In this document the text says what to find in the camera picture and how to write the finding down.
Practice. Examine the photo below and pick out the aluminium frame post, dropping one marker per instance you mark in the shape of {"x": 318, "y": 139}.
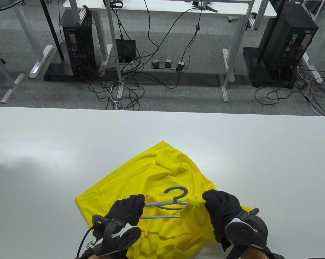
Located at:
{"x": 236, "y": 51}
{"x": 114, "y": 43}
{"x": 4, "y": 70}

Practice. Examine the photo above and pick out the gray hanger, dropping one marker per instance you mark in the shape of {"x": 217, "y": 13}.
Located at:
{"x": 176, "y": 188}

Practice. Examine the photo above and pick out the gray power strip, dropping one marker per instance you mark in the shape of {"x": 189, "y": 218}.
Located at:
{"x": 165, "y": 64}

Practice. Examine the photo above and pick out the black computer tower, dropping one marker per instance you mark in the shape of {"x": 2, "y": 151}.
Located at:
{"x": 286, "y": 40}
{"x": 80, "y": 43}

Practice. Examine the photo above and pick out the person's left forearm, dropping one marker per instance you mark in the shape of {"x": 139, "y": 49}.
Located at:
{"x": 116, "y": 255}

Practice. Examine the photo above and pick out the yellow t-shirt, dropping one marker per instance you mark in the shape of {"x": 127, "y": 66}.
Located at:
{"x": 162, "y": 167}

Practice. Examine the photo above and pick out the person's left hand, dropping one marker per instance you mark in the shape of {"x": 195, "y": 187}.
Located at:
{"x": 124, "y": 210}

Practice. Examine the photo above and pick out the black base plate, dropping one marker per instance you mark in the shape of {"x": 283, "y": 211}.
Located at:
{"x": 57, "y": 72}
{"x": 259, "y": 70}

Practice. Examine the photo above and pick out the person's right forearm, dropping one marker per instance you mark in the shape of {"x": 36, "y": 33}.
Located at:
{"x": 254, "y": 253}

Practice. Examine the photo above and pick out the white desk leg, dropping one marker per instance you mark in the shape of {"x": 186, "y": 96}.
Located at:
{"x": 317, "y": 72}

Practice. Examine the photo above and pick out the person's right hand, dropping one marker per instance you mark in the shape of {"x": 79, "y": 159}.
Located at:
{"x": 224, "y": 207}

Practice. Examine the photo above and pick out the black pole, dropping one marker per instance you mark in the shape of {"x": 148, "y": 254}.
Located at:
{"x": 51, "y": 29}

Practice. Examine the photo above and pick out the small black box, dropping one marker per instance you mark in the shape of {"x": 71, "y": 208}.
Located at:
{"x": 125, "y": 50}

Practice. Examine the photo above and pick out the long white desk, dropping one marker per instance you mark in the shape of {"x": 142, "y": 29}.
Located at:
{"x": 162, "y": 6}

